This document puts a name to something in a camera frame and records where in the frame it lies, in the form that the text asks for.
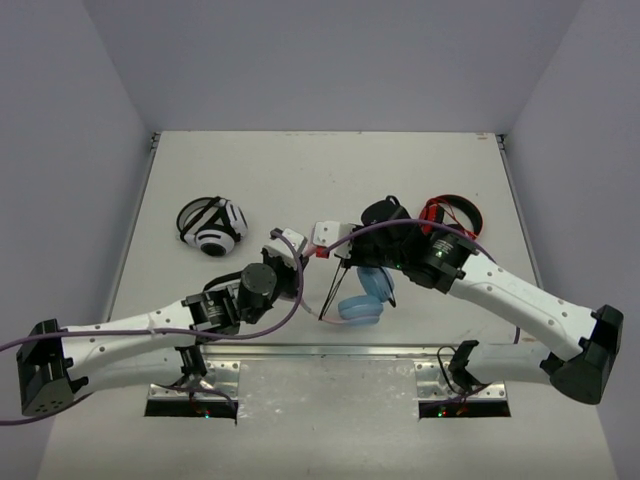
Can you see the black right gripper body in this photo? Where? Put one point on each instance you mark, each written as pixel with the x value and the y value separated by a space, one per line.
pixel 365 252

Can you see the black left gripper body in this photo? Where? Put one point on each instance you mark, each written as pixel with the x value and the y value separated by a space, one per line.
pixel 288 279

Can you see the pink blue cat-ear headphones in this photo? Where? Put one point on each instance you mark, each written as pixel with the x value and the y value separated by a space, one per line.
pixel 361 310

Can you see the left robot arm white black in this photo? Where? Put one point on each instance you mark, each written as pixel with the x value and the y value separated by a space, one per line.
pixel 59 367

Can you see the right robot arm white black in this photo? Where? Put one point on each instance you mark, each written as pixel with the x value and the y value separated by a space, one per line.
pixel 576 347

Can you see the red black headphones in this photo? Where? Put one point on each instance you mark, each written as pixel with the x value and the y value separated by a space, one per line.
pixel 443 209

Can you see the white black headphones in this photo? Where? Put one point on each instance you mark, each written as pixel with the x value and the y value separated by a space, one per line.
pixel 213 225

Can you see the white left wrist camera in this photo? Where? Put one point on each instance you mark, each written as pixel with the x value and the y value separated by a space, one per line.
pixel 286 245

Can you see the metal rail front table edge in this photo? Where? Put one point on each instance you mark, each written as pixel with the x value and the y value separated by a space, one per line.
pixel 237 350

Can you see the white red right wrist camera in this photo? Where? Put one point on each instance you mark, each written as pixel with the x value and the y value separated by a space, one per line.
pixel 326 233

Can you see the left metal mounting bracket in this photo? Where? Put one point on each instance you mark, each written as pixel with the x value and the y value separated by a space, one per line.
pixel 223 375

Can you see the metal mounting bracket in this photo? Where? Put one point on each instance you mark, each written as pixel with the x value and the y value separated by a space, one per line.
pixel 223 375
pixel 432 386

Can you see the right metal mounting bracket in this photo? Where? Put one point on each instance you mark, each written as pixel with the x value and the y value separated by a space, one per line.
pixel 432 386

